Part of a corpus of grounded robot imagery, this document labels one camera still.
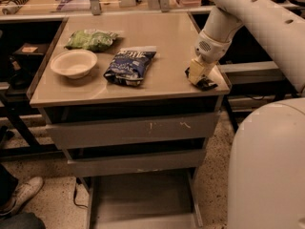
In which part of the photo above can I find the dark rxbar chocolate bar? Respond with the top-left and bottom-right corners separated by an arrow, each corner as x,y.
185,68 -> 217,91

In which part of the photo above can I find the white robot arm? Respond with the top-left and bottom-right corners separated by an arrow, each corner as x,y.
188,0 -> 305,229

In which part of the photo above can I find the top grey drawer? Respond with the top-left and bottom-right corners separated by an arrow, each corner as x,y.
47,113 -> 218,149

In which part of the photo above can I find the grey drawer cabinet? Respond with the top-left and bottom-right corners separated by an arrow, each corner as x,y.
27,11 -> 232,229

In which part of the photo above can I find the middle grey drawer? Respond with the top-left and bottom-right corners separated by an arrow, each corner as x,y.
68,149 -> 205,177

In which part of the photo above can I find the open bottom grey drawer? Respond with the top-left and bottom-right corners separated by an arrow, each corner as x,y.
86,169 -> 203,229

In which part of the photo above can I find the blue chip bag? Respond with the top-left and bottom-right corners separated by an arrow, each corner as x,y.
104,46 -> 156,87

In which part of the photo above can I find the green chip bag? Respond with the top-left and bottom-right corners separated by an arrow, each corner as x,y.
65,29 -> 118,52

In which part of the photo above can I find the white paper bowl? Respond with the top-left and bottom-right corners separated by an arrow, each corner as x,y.
51,50 -> 97,79

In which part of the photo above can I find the black box with label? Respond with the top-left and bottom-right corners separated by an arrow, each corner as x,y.
13,43 -> 49,61

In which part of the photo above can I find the white sneaker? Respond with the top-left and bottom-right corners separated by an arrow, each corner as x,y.
0,177 -> 44,217

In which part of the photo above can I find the black cable on floor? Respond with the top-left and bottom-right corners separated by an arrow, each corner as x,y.
72,177 -> 90,210

